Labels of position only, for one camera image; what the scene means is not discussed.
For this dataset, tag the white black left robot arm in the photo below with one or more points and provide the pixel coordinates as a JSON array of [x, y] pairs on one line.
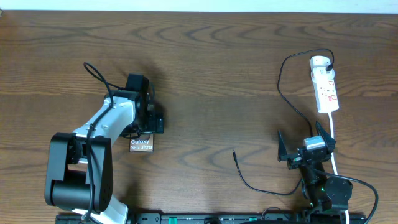
[[80, 165]]

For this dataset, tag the white power strip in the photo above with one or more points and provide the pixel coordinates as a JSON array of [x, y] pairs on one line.
[[325, 92]]

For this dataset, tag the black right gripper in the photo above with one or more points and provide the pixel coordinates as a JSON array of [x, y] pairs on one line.
[[295, 160]]

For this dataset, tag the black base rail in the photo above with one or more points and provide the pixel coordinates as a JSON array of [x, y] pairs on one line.
[[155, 218]]

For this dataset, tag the white USB charger adapter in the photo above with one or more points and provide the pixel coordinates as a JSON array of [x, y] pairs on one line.
[[321, 74]]

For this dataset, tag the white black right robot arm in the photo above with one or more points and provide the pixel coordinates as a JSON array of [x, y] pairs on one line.
[[328, 195]]

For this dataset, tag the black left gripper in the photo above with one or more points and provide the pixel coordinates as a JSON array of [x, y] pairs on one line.
[[157, 123]]

